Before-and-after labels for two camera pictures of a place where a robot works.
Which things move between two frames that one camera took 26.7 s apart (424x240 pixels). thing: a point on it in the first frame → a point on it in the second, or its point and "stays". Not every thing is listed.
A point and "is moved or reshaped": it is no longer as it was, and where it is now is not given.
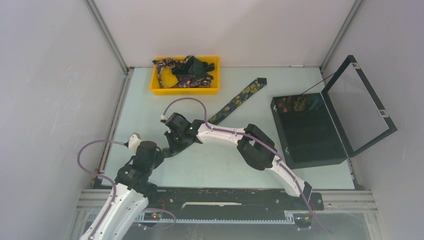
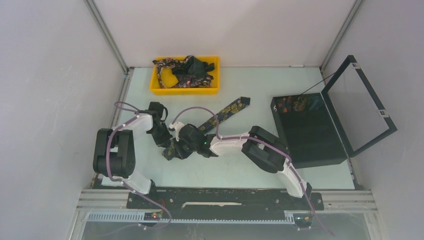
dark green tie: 193,66 stays
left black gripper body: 155,163 → 160,135
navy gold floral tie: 240,98 is moved or reshaped
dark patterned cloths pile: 184,82 stays
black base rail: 235,206 stays
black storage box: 307,132 stays
